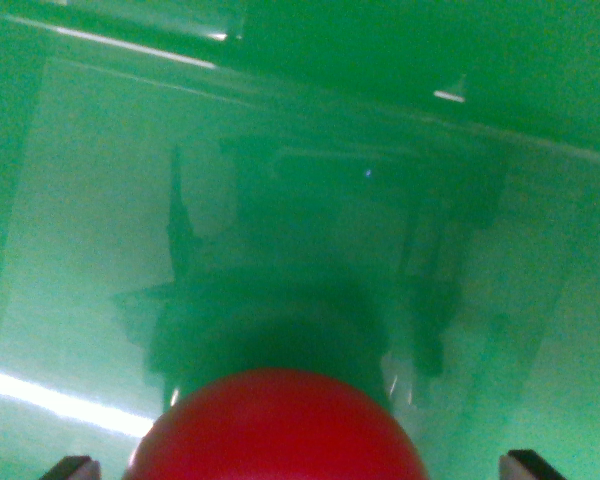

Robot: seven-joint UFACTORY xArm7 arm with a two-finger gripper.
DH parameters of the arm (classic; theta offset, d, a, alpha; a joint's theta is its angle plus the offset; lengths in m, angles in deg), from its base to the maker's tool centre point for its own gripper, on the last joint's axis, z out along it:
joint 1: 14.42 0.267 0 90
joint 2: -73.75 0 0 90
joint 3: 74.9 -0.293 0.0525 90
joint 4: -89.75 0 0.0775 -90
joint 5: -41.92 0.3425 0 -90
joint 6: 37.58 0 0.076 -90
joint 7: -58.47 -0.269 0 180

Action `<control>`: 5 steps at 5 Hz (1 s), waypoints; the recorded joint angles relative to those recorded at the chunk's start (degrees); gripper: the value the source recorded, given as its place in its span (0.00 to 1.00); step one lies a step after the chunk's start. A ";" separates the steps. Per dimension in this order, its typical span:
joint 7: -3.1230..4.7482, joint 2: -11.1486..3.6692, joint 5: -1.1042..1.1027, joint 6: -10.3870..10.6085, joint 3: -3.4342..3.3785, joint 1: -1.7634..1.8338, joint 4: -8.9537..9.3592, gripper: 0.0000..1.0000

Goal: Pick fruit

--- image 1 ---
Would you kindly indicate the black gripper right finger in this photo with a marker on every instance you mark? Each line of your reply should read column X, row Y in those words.
column 522, row 467

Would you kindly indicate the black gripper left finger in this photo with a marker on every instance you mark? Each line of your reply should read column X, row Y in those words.
column 75, row 469

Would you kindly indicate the red apple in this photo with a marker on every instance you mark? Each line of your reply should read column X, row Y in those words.
column 275, row 430

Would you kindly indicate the green plastic bin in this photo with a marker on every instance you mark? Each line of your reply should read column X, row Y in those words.
column 305, row 200

